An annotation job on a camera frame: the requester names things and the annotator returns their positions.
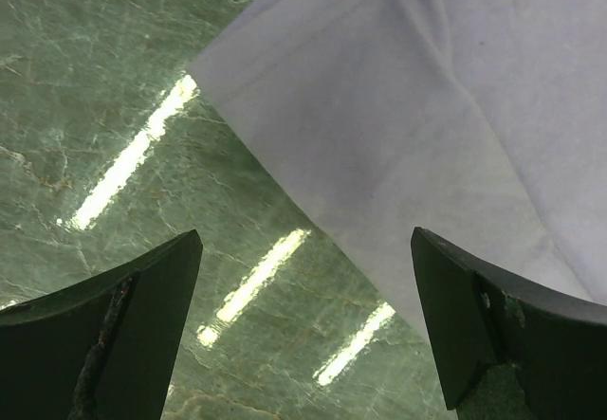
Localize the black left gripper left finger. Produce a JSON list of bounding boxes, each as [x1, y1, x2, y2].
[[1, 230, 203, 419]]

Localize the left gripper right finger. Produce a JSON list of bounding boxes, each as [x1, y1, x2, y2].
[[411, 228, 606, 419]]

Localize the purple t shirt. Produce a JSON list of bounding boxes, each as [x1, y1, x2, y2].
[[189, 0, 606, 332]]

